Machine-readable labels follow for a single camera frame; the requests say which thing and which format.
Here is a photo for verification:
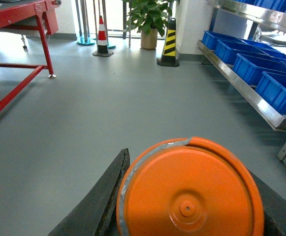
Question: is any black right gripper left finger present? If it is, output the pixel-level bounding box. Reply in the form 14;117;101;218
49;148;130;236

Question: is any red white traffic cone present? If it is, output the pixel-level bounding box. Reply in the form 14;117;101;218
92;15;114;57

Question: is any orange cylindrical cap 4680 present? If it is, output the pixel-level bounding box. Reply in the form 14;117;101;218
116;137;264;236

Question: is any red metal workbench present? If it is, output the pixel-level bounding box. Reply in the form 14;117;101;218
0;0;62;126

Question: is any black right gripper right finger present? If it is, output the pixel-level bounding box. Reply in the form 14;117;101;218
251;173;286;236

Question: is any yellow black traffic cone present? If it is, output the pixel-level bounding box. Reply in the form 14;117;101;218
157;18;180;67

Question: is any green potted plant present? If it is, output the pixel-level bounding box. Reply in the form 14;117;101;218
125;0;174;50

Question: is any stainless steel left shelf rack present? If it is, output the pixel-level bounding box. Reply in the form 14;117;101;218
197;0;286;166

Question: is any blue plastic bin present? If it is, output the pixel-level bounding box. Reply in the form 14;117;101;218
255;71;286;116
232;54;286;86
202;30;244;51
215;39;270;65

